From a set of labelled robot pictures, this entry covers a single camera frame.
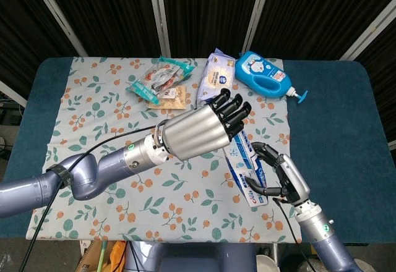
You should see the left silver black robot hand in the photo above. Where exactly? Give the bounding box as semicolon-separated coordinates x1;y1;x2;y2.
159;88;253;162

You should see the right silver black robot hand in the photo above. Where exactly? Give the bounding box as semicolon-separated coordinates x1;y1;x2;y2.
246;142;311;206

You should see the blue white toothpaste box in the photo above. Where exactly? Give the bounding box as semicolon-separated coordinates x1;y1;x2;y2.
222;129;269;208

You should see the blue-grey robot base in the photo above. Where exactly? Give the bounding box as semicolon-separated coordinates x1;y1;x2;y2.
128;241;258;272

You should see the beige cracker packet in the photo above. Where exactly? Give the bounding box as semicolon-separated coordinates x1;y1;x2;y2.
147;85;188;111

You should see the purple tissue pack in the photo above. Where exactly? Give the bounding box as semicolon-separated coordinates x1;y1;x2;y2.
196;48;236;106

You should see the clear red snack packet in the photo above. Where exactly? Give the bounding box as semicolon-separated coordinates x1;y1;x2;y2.
140;61;184;95

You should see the green white snack packet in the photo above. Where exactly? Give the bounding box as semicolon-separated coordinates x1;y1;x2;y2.
125;79;160;106

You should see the green foil snack packet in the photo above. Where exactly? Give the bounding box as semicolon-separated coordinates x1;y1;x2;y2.
158;55;196;80

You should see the black waste bin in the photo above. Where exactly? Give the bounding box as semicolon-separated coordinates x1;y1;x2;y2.
295;253;329;272

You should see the blue pump bottle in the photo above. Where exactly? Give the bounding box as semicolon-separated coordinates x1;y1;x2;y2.
235;51;309;104

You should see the white bucket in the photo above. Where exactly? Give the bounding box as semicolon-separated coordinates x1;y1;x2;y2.
256;254;280;272

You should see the floral orange-fruit tablecloth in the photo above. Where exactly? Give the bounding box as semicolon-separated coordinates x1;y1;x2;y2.
26;56;303;244

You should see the dark ribbed partition curtain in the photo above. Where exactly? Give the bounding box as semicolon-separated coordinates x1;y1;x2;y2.
0;0;396;143

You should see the orange plastic bag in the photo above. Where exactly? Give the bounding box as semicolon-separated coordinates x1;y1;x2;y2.
110;241;128;272

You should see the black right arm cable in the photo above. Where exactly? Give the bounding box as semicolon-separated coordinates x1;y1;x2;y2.
273;197;315;272

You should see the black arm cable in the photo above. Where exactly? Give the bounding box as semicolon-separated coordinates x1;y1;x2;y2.
19;125;160;272
273;197;315;272

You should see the white partition frame post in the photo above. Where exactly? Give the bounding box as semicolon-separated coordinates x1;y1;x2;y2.
147;0;172;59
0;80;28;108
339;1;396;61
243;0;273;53
27;0;88;57

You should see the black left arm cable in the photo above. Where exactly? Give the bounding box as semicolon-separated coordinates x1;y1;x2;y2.
19;125;160;272

